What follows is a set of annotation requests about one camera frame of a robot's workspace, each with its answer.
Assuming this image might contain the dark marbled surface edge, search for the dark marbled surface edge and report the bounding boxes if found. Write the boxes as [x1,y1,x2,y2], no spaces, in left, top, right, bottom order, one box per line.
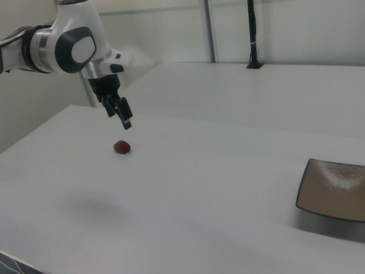
[0,250,40,274]

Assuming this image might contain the square brown ceramic plate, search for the square brown ceramic plate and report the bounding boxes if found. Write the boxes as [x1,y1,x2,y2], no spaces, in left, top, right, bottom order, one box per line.
[295,158,365,223]

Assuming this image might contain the black camera pole with white band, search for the black camera pole with white band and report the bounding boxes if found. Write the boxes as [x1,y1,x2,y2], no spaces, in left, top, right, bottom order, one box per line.
[246,0,265,70]

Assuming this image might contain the white side table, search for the white side table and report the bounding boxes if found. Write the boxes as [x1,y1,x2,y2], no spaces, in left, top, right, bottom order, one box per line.
[119,61,365,135]

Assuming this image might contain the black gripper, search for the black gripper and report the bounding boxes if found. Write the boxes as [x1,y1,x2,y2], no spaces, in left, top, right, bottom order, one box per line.
[87,74,134,131]

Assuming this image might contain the small round reddish-brown food item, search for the small round reddish-brown food item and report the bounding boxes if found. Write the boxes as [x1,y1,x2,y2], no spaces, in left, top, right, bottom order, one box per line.
[112,140,132,154]

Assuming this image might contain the grey metal partition post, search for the grey metal partition post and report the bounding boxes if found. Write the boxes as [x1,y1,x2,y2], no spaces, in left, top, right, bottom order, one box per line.
[203,0,219,63]

